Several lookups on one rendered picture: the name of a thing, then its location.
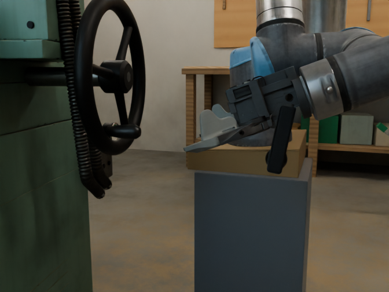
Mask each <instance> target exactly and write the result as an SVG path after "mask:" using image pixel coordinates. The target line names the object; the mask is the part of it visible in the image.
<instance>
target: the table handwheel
mask: <svg viewBox="0 0 389 292"><path fill-rule="evenodd" d="M108 10H112V11H113V12H115V13H116V15H117V16H118V18H119V19H120V21H121V23H122V25H123V28H124V30H123V34H122V38H121V42H120V46H119V50H118V53H117V56H116V59H115V60H104V61H103V62H102V63H101V65H100V66H98V65H95V64H93V49H94V41H95V38H96V33H97V29H98V25H99V23H100V21H101V18H102V16H103V15H104V14H105V12H106V11H108ZM128 45H129V48H130V54H131V62H132V67H131V65H130V64H129V63H128V62H127V61H126V60H125V59H126V53H127V48H128ZM64 71H65V68H64V67H28V68H27V69H26V71H25V81H26V83H27V84H28V85H29V86H67V83H66V81H67V80H66V79H65V78H66V76H65V72H64ZM145 85H146V76H145V59H144V50H143V45H142V40H141V35H140V31H139V28H138V25H137V22H136V20H135V17H134V15H133V13H132V11H131V9H130V8H129V6H128V4H126V2H125V1H124V0H91V1H90V3H89V4H88V6H87V7H86V9H85V11H84V13H83V15H82V18H81V20H80V23H79V27H78V30H77V34H76V40H75V48H74V87H75V96H76V103H77V106H78V111H79V115H80V119H81V121H82V124H83V127H84V129H85V131H86V133H87V135H88V137H89V139H90V141H91V142H92V143H93V145H94V146H95V147H96V148H97V149H98V150H100V151H101V152H102V153H104V154H107V155H119V154H122V153H123V152H124V151H126V150H127V149H128V148H129V147H130V145H131V144H132V143H133V141H134V139H125V138H118V139H116V140H111V139H110V138H109V137H108V136H107V134H106V132H105V131H104V129H103V127H102V124H101V122H100V119H99V116H98V112H97V107H96V102H95V98H94V90H93V86H98V87H100V88H101V89H102V90H103V91H104V92H105V93H114V95H115V100H116V105H117V108H118V113H119V119H120V125H137V126H139V127H140V124H141V119H142V114H143V110H144V102H145ZM132 86H133V92H132V99H131V107H130V113H129V117H127V111H126V104H125V99H124V93H128V92H129V90H130V89H131V88H132Z"/></svg>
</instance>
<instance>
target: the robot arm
mask: <svg viewBox="0 0 389 292"><path fill-rule="evenodd" d="M346 14H347V0H256V25H257V26H256V36H254V37H252V38H251V39H250V41H249V44H250V46H247V47H243V48H238V49H235V50H233V51H232V52H231V54H230V67H229V69H230V88H229V89H228V90H226V93H225V94H226V97H227V100H228V101H229V102H227V104H228V106H229V109H230V112H229V113H228V112H226V111H225V110H224V109H223V108H222V107H221V105H219V104H215V105H213V106H212V111H211V110H209V109H206V110H204V111H202V112H201V114H200V133H201V134H199V135H200V137H201V141H199V142H197V143H194V144H191V145H188V146H187V147H184V148H183V149H184V151H186V152H194V153H199V152H203V151H206V150H208V149H211V148H215V147H218V146H220V145H224V144H230V145H235V146H240V147H266V146H271V149H270V150H269V151H268V152H267V154H266V157H265V161H266V164H267V171H268V172H269V173H274V174H281V172H282V168H284V166H285V165H286V164H287V160H288V157H287V153H286V152H287V147H288V143H289V142H290V141H292V131H291V130H292V125H293V120H294V117H295V112H296V107H298V106H299V107H300V110H301V112H302V115H303V118H304V119H306V118H309V117H312V114H313V115H314V117H315V120H317V121H319V120H322V119H325V118H328V117H331V116H334V115H337V114H341V113H343V112H346V111H349V110H353V109H356V108H359V107H362V106H365V105H368V104H371V103H375V102H377V101H380V100H384V99H386V98H389V35H388V36H385V37H381V36H379V35H377V34H375V33H374V32H373V31H371V30H369V29H366V28H362V27H350V28H346Z"/></svg>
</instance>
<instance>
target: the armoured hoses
mask: <svg viewBox="0 0 389 292"><path fill-rule="evenodd" d="M56 2H57V11H58V12H57V14H58V22H59V24H58V26H59V30H60V32H59V34H60V38H61V39H60V42H61V46H62V48H61V50H63V51H62V54H63V61H64V63H63V64H64V65H65V66H64V68H65V71H64V72H65V76H66V78H65V79H66V80H67V81H66V83H67V88H68V89H67V90H68V94H69V96H68V98H69V102H70V103H69V105H70V109H71V110H70V112H71V116H72V117H71V119H72V123H73V124H72V126H73V130H74V131H73V133H74V140H75V144H76V145H75V147H76V151H77V152H76V154H77V156H76V157H77V161H78V168H79V174H80V180H81V182H82V184H83V185H84V186H85V187H86V188H87V189H88V190H89V191H90V192H91V193H92V194H93V196H94V197H96V198H97V199H101V198H103V197H104V196H105V190H104V189H106V190H108V189H110V188H111V187H112V181H111V180H110V179H109V177H108V176H107V174H106V173H105V172H104V167H103V164H102V158H101V157H102V156H101V152H100V150H98V149H97V148H96V147H95V146H94V145H93V143H92V142H91V141H90V139H89V137H88V135H87V133H86V131H85V129H84V127H83V124H82V121H81V119H80V115H79V111H78V106H77V103H76V96H75V87H74V48H75V40H76V34H77V30H78V27H79V23H80V20H81V17H82V16H81V15H80V14H81V11H80V7H79V6H80V4H79V0H56Z"/></svg>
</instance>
